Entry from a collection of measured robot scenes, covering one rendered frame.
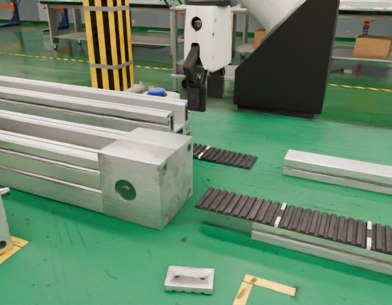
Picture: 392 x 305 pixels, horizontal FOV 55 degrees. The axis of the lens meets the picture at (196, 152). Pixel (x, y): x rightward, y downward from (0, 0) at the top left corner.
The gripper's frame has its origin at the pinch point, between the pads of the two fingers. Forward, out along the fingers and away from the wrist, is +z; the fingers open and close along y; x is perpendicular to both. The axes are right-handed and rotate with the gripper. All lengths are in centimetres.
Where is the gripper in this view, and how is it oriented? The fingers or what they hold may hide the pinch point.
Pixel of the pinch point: (206, 97)
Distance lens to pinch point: 65.8
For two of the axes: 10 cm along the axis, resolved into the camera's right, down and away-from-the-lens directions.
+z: -0.1, 9.1, 4.1
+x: -9.2, -1.7, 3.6
